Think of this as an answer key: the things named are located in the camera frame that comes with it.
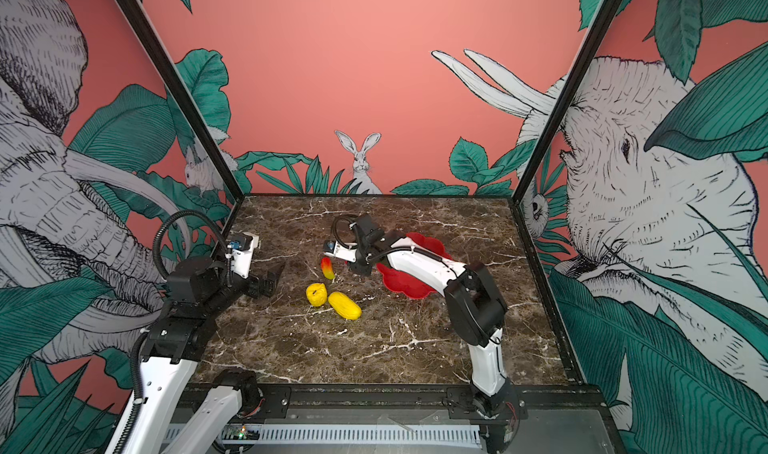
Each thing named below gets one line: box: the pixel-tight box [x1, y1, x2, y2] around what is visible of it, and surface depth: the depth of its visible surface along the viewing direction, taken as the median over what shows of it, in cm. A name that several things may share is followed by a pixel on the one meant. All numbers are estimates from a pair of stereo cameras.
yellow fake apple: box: [306, 282, 327, 307], surface depth 90 cm
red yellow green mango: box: [321, 256, 335, 280], surface depth 99 cm
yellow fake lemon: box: [328, 291, 362, 320], surface depth 90 cm
